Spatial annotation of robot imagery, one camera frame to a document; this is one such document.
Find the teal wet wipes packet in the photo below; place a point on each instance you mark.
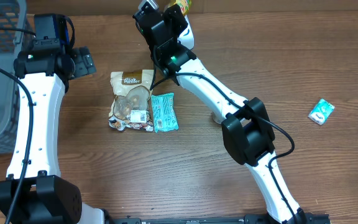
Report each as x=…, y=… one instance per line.
x=163, y=113

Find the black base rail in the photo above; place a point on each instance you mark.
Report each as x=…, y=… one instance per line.
x=247, y=219

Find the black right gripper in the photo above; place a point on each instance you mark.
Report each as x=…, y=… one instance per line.
x=173, y=18

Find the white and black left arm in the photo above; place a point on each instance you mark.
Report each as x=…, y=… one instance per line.
x=33, y=190

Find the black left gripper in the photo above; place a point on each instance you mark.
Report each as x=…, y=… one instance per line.
x=84, y=61

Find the green tissue pack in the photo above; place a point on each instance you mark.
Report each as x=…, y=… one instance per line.
x=321, y=112

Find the white barcode scanner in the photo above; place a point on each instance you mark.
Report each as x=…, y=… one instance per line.
x=186, y=37

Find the yellow Vim bottle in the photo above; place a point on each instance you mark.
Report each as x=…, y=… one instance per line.
x=183, y=4

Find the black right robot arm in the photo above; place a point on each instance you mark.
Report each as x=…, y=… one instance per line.
x=248, y=133

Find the brown white snack bag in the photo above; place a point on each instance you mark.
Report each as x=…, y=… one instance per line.
x=130, y=107

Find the green white Knorr jar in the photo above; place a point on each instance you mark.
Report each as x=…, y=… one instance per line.
x=217, y=118

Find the grey plastic mesh basket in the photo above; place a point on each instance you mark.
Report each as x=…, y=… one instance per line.
x=13, y=14

